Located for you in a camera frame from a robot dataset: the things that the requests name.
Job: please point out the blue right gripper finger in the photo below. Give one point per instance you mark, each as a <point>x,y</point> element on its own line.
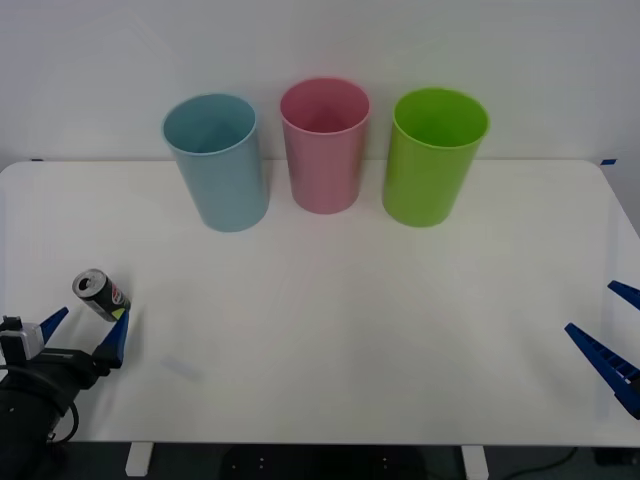
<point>627,294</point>
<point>605,360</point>

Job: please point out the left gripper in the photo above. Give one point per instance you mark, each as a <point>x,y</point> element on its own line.
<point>70,367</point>

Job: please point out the pale blue plastic bin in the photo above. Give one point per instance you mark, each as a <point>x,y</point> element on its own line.
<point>225,185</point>

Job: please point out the black drink can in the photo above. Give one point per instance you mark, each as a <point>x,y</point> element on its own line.
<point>100,297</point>

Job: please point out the white table leg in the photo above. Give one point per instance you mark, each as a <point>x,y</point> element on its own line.
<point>138,459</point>
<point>475,462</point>

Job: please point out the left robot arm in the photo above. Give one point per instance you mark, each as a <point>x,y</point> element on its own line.
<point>25,425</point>

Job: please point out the pink plastic bin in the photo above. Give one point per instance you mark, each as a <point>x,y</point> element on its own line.
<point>325,170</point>

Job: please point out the green plastic bin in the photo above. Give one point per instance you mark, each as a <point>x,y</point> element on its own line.
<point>430,185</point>

